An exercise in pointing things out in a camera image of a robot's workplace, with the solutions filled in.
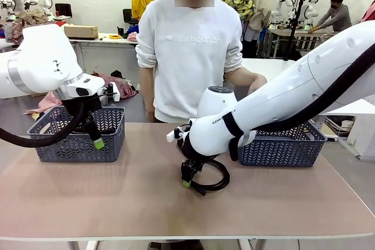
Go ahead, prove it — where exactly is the person right forearm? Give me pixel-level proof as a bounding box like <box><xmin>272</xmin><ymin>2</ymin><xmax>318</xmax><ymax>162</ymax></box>
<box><xmin>139</xmin><ymin>65</ymin><xmax>156</xmax><ymax>113</ymax></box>

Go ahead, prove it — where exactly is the person left hand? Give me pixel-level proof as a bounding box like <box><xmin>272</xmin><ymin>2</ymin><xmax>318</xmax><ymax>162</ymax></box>
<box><xmin>248</xmin><ymin>74</ymin><xmax>268</xmax><ymax>95</ymax></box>

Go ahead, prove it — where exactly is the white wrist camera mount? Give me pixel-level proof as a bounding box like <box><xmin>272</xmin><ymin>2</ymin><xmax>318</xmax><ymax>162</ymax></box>
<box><xmin>98</xmin><ymin>83</ymin><xmax>121</xmax><ymax>102</ymax></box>
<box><xmin>166</xmin><ymin>125</ymin><xmax>193</xmax><ymax>143</ymax></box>

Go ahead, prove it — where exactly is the person in yellow floral shirt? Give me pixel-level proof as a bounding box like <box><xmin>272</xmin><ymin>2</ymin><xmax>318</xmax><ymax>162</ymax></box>
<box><xmin>219</xmin><ymin>0</ymin><xmax>255</xmax><ymax>57</ymax></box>

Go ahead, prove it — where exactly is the grey metal work table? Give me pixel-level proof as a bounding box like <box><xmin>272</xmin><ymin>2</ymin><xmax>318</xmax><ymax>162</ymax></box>
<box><xmin>268</xmin><ymin>27</ymin><xmax>335</xmax><ymax>59</ymax></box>

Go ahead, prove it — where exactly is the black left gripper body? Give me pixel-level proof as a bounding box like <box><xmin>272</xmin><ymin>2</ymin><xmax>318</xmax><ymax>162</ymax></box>
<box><xmin>62</xmin><ymin>94</ymin><xmax>102</xmax><ymax>124</ymax></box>

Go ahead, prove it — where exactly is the person in white sweatshirt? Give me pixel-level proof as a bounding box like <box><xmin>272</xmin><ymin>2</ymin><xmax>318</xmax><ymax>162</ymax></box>
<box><xmin>136</xmin><ymin>0</ymin><xmax>244</xmax><ymax>124</ymax></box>

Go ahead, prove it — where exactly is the white table leg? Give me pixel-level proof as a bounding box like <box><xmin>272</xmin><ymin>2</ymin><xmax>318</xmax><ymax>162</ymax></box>
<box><xmin>67</xmin><ymin>240</ymin><xmax>98</xmax><ymax>250</ymax></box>
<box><xmin>238</xmin><ymin>238</ymin><xmax>264</xmax><ymax>250</ymax></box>

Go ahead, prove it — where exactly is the brown patterned cloth pile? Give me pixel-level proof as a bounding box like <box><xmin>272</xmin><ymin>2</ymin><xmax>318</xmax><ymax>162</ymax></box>
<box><xmin>5</xmin><ymin>9</ymin><xmax>56</xmax><ymax>43</ymax></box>

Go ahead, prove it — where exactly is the red plaid clothes heap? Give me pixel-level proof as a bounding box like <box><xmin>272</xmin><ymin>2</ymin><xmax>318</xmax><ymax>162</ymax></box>
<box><xmin>92</xmin><ymin>70</ymin><xmax>138</xmax><ymax>98</ymax></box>

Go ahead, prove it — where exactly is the red hanging garment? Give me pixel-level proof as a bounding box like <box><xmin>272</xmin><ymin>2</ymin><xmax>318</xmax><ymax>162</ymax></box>
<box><xmin>362</xmin><ymin>0</ymin><xmax>375</xmax><ymax>22</ymax></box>

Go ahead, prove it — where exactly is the mannequin in beige jacket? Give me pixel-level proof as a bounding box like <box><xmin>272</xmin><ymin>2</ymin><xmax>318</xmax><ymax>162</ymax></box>
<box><xmin>248</xmin><ymin>0</ymin><xmax>272</xmax><ymax>57</ymax></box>

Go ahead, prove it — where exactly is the white workshop table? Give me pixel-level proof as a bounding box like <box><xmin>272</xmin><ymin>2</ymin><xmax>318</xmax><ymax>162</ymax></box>
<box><xmin>67</xmin><ymin>33</ymin><xmax>141</xmax><ymax>81</ymax></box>

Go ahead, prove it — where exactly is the flat cardboard box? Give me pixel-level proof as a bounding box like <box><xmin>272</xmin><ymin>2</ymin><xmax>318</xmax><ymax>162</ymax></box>
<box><xmin>63</xmin><ymin>25</ymin><xmax>99</xmax><ymax>40</ymax></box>

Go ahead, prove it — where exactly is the masked person in grey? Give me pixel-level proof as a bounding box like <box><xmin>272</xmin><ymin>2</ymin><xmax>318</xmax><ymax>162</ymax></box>
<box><xmin>310</xmin><ymin>0</ymin><xmax>352</xmax><ymax>33</ymax></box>

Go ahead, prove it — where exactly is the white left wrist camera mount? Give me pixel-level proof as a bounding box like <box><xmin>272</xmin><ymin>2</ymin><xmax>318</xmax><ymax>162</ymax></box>
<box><xmin>98</xmin><ymin>83</ymin><xmax>121</xmax><ymax>102</ymax></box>

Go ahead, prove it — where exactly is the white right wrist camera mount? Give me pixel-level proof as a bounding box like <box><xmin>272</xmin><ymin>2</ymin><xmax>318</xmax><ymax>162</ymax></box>
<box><xmin>166</xmin><ymin>125</ymin><xmax>193</xmax><ymax>143</ymax></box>

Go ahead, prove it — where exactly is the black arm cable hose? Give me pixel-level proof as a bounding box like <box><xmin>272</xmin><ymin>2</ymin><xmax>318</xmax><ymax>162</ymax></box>
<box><xmin>0</xmin><ymin>97</ymin><xmax>88</xmax><ymax>148</ymax></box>
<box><xmin>228</xmin><ymin>52</ymin><xmax>375</xmax><ymax>162</ymax></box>

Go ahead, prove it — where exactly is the pink checked cloth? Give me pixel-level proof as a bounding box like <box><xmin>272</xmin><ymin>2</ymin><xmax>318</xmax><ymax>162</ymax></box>
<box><xmin>25</xmin><ymin>91</ymin><xmax>64</xmax><ymax>115</ymax></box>

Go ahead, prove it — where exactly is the black thin cable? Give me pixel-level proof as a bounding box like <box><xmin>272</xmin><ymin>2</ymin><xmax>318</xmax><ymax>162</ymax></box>
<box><xmin>187</xmin><ymin>159</ymin><xmax>231</xmax><ymax>197</ymax></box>

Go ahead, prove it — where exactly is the black tripod pole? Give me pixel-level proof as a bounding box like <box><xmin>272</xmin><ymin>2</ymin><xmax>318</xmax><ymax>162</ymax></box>
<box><xmin>282</xmin><ymin>0</ymin><xmax>307</xmax><ymax>62</ymax></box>

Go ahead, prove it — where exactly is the person left forearm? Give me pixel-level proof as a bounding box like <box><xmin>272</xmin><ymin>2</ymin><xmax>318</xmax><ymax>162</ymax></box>
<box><xmin>224</xmin><ymin>67</ymin><xmax>264</xmax><ymax>93</ymax></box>

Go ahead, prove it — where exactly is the blue-grey plastic basket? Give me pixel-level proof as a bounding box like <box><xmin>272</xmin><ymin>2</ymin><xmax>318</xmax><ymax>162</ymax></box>
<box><xmin>237</xmin><ymin>119</ymin><xmax>328</xmax><ymax>168</ymax></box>
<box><xmin>27</xmin><ymin>105</ymin><xmax>126</xmax><ymax>163</ymax></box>

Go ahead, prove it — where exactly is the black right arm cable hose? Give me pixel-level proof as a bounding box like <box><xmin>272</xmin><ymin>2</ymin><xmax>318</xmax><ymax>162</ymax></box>
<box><xmin>228</xmin><ymin>52</ymin><xmax>375</xmax><ymax>162</ymax></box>

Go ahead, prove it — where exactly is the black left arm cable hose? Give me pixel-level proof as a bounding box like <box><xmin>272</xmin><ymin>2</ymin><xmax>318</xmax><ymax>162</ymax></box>
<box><xmin>0</xmin><ymin>97</ymin><xmax>88</xmax><ymax>148</ymax></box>

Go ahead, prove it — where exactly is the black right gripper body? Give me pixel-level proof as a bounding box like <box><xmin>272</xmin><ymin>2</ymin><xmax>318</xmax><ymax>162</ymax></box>
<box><xmin>178</xmin><ymin>133</ymin><xmax>205</xmax><ymax>172</ymax></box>

